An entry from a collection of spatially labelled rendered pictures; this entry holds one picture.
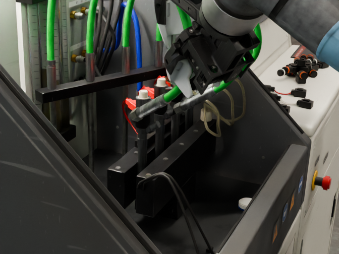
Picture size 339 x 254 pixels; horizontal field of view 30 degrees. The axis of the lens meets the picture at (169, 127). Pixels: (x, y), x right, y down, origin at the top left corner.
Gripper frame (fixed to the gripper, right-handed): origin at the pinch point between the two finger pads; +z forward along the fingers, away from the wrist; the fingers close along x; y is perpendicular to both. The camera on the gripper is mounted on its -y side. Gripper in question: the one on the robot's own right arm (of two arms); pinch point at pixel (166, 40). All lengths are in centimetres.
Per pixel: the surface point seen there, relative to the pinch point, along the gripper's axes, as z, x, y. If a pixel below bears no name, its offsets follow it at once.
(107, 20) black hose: 4.2, 23.3, -24.6
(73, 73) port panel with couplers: 16.9, 20.3, -31.9
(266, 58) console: 22, 75, -1
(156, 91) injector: 12.3, 6.8, -4.6
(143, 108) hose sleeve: 8.6, -11.4, 1.2
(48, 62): 7.5, -0.8, -24.2
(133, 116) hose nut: 10.7, -10.7, -0.8
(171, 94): 4.5, -13.8, 7.2
